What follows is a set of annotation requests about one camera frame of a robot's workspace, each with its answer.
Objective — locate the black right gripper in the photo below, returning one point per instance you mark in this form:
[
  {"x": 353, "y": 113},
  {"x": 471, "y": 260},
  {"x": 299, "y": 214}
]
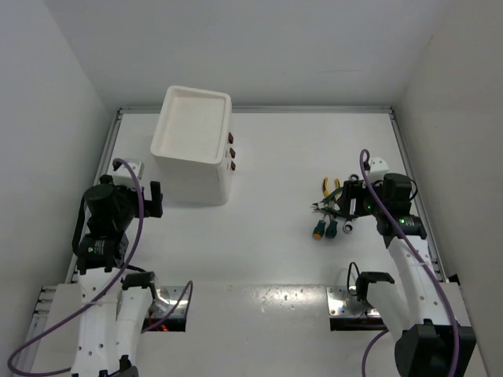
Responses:
[{"x": 353, "y": 190}]

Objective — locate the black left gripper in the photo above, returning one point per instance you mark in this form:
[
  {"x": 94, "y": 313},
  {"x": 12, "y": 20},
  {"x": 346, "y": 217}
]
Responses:
[{"x": 152, "y": 207}]

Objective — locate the green handled side cutters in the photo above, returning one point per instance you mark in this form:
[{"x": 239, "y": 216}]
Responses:
[{"x": 327, "y": 205}]

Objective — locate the yellow handled needle-nose pliers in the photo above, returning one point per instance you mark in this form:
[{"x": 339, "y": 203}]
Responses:
[{"x": 330, "y": 189}]

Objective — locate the green screwdriver dark cap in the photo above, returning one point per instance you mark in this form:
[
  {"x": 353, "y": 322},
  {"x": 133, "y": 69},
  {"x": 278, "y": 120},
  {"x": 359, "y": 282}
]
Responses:
[{"x": 332, "y": 228}]

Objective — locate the green screwdriver orange cap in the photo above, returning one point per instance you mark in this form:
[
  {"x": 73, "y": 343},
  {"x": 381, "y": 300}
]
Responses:
[{"x": 319, "y": 229}]

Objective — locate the white three-drawer cabinet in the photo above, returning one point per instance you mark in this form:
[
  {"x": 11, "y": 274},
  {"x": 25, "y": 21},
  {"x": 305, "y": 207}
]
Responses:
[{"x": 190, "y": 146}]

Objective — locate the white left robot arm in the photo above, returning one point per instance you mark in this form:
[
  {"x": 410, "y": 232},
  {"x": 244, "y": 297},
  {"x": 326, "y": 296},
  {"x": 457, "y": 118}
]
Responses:
[{"x": 114, "y": 302}]

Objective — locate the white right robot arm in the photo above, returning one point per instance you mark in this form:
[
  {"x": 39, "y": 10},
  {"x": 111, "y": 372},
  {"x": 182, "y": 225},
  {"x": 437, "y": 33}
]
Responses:
[{"x": 429, "y": 341}]

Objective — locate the lower silver ratchet wrench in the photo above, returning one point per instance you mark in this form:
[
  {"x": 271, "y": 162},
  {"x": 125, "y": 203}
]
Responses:
[{"x": 348, "y": 226}]

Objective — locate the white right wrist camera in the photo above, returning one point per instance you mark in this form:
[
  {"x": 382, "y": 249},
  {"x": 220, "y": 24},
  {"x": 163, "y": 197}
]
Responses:
[{"x": 377, "y": 169}]

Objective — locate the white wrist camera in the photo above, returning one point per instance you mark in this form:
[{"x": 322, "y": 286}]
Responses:
[
  {"x": 127, "y": 174},
  {"x": 377, "y": 169}
]

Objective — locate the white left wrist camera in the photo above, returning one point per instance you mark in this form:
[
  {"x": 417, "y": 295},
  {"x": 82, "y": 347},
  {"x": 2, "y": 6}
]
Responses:
[{"x": 127, "y": 174}]

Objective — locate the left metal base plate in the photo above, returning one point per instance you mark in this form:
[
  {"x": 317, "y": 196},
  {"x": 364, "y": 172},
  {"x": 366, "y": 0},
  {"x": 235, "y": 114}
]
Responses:
[{"x": 171, "y": 298}]

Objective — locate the metal base plate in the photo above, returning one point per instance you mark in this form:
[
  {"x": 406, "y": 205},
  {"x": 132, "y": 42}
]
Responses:
[
  {"x": 171, "y": 298},
  {"x": 343, "y": 305}
]

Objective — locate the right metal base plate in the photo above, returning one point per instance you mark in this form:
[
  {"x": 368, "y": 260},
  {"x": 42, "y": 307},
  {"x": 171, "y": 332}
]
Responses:
[{"x": 343, "y": 305}]

